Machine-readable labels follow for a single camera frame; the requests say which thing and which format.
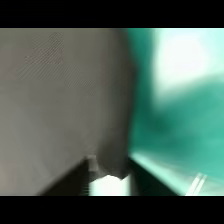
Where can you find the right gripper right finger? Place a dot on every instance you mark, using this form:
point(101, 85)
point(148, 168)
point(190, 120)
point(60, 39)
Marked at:
point(146, 181)

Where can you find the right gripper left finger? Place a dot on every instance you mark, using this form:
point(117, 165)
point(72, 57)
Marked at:
point(71, 181)

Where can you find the grey garment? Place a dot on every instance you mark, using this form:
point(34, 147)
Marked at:
point(63, 100)

